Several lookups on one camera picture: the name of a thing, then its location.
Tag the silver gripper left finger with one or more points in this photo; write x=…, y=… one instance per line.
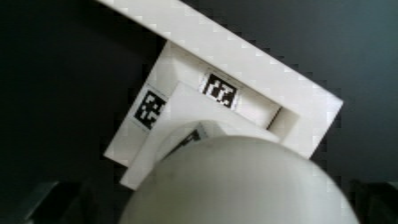
x=64, y=204

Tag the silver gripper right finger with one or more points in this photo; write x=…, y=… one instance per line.
x=375, y=202

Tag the white lamp bulb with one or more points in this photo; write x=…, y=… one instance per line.
x=237, y=181

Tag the white lamp base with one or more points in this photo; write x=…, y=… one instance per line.
x=194, y=105

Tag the white border frame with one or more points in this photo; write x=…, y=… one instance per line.
x=192, y=31

